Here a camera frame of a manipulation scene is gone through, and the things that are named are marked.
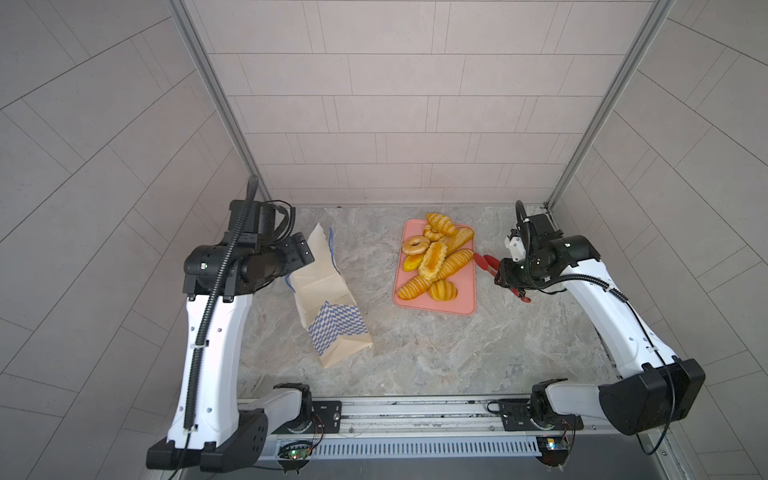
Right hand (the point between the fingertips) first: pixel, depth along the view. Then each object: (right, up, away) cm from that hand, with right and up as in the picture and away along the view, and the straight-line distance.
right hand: (499, 277), depth 77 cm
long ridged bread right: (-8, +2, +19) cm, 21 cm away
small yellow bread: (-22, +2, +20) cm, 30 cm away
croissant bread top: (-12, +14, +24) cm, 31 cm away
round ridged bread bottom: (-13, -6, +12) cm, 18 cm away
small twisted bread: (-14, +11, +26) cm, 32 cm away
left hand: (-48, +8, -12) cm, 50 cm away
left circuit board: (-49, -36, -12) cm, 62 cm away
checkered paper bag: (-42, -8, -9) cm, 44 cm away
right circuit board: (+10, -39, -8) cm, 41 cm away
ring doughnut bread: (-21, +7, +25) cm, 33 cm away
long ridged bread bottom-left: (-22, -5, +14) cm, 26 cm away
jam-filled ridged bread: (-16, +3, +16) cm, 23 cm away
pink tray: (-6, -10, +15) cm, 18 cm away
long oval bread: (-6, +9, +25) cm, 27 cm away
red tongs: (0, +3, +5) cm, 6 cm away
